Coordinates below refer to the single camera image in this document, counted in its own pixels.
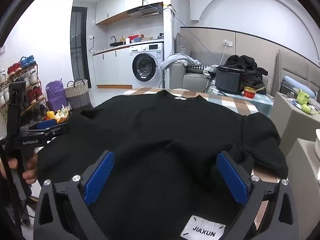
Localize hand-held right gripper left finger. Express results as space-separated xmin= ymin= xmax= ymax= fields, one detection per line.
xmin=33 ymin=150 xmax=116 ymax=240

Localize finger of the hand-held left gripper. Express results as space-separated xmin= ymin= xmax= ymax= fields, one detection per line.
xmin=37 ymin=122 xmax=71 ymax=143
xmin=21 ymin=119 xmax=59 ymax=133

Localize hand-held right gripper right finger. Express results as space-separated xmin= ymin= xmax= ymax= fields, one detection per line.
xmin=216 ymin=151 xmax=299 ymax=240

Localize black knit sweater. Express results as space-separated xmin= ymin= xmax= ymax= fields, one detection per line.
xmin=37 ymin=89 xmax=289 ymax=240

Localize person's left forearm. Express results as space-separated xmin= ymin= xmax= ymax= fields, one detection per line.
xmin=0 ymin=177 xmax=33 ymax=240

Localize pile of black clothes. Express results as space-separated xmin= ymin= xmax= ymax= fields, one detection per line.
xmin=224 ymin=54 xmax=269 ymax=95

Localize person's left hand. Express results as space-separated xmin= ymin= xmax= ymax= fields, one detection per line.
xmin=0 ymin=152 xmax=38 ymax=184

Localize purple bag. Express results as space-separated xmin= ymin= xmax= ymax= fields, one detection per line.
xmin=45 ymin=80 xmax=68 ymax=112

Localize woven laundry basket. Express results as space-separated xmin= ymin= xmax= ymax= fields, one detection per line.
xmin=64 ymin=79 xmax=90 ymax=114

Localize tall cardboard box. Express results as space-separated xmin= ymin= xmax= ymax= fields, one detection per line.
xmin=285 ymin=137 xmax=320 ymax=240

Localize brown blue checked tablecloth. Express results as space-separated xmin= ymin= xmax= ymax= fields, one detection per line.
xmin=35 ymin=87 xmax=285 ymax=230

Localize teal checked cloth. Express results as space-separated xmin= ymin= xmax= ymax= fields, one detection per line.
xmin=207 ymin=85 xmax=273 ymax=118

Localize white lower kitchen cabinets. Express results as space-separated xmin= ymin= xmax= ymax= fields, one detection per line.
xmin=92 ymin=49 xmax=133 ymax=89

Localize white kitchen cabinets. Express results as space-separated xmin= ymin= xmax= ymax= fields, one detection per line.
xmin=95 ymin=0 xmax=170 ymax=25
xmin=92 ymin=49 xmax=133 ymax=89

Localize black framed glass door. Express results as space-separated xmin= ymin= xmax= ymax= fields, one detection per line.
xmin=70 ymin=6 xmax=92 ymax=89

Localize red bowl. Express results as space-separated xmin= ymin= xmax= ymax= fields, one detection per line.
xmin=243 ymin=86 xmax=257 ymax=98

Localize black countertop oven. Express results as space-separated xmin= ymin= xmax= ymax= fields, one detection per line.
xmin=215 ymin=65 xmax=247 ymax=95

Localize grey sofa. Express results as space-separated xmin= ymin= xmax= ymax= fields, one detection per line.
xmin=170 ymin=32 xmax=269 ymax=95

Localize green plush toy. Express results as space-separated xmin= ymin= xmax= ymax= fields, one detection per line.
xmin=296 ymin=89 xmax=315 ymax=105

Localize white washing machine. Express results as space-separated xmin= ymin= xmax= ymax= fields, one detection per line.
xmin=129 ymin=42 xmax=165 ymax=88

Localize white grey garment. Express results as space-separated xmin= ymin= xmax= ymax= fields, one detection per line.
xmin=203 ymin=64 xmax=218 ymax=78

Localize houndstooth pillow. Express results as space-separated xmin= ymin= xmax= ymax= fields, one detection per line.
xmin=187 ymin=65 xmax=208 ymax=73

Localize blue pillow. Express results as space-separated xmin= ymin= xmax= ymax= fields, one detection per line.
xmin=282 ymin=75 xmax=317 ymax=98

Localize light grey garment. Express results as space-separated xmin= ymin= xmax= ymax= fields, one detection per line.
xmin=160 ymin=54 xmax=198 ymax=71

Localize white upper kitchen cabinets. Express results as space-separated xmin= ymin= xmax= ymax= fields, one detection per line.
xmin=95 ymin=0 xmax=170 ymax=25

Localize range hood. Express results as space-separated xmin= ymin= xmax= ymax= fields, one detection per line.
xmin=127 ymin=2 xmax=163 ymax=18

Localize black braided cable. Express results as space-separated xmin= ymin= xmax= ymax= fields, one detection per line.
xmin=0 ymin=148 xmax=24 ymax=228

